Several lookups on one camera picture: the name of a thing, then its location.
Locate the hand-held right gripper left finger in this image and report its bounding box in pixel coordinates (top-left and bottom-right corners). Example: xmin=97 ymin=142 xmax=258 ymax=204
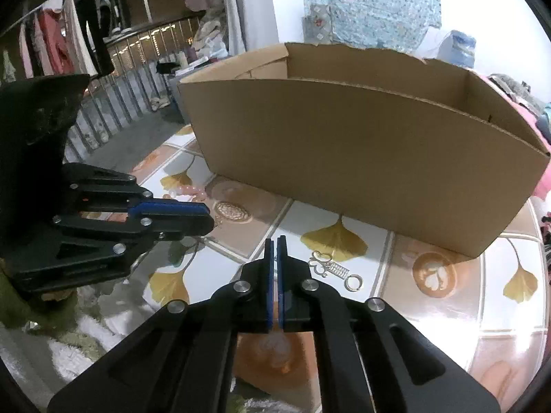
xmin=46 ymin=237 xmax=276 ymax=413

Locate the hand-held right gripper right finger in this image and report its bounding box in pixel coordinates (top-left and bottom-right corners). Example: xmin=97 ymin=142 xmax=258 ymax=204
xmin=277 ymin=236 xmax=502 ymax=413

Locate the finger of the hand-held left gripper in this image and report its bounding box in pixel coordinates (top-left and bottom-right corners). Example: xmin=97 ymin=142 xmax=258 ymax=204
xmin=11 ymin=216 xmax=215 ymax=291
xmin=62 ymin=163 xmax=211 ymax=220

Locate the silver butterfly keychain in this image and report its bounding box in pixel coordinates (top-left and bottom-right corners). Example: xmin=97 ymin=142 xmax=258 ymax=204
xmin=308 ymin=251 xmax=365 ymax=292

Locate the brown cardboard box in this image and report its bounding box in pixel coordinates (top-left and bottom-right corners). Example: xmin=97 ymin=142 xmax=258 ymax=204
xmin=177 ymin=42 xmax=551 ymax=259

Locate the red hanging garment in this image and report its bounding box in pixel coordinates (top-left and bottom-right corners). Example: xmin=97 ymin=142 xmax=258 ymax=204
xmin=37 ymin=6 xmax=78 ymax=74

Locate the metal railing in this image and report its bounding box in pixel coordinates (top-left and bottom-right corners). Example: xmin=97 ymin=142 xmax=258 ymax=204
xmin=64 ymin=17 xmax=207 ymax=156

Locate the black hanging garment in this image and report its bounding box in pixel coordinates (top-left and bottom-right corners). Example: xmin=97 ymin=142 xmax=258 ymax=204
xmin=77 ymin=0 xmax=116 ymax=78

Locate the pale cloth pile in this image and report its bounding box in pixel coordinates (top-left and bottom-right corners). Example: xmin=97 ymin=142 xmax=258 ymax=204
xmin=191 ymin=13 xmax=229 ymax=61

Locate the white curtain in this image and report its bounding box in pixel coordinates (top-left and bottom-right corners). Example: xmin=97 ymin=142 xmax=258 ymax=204
xmin=219 ymin=0 xmax=248 ymax=56

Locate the grey patchwork cloth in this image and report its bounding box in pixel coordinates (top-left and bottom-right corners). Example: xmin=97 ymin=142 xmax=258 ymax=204
xmin=303 ymin=4 xmax=336 ymax=44

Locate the light blue floral cloth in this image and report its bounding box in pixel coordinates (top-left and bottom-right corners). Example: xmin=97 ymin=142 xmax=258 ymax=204
xmin=303 ymin=0 xmax=443 ymax=48

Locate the blue water jug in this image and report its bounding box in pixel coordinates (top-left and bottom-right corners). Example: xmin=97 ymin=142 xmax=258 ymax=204
xmin=443 ymin=30 xmax=478 ymax=70

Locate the pink floral bedspread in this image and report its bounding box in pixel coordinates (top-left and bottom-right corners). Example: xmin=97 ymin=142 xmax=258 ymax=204
xmin=486 ymin=73 xmax=551 ymax=233

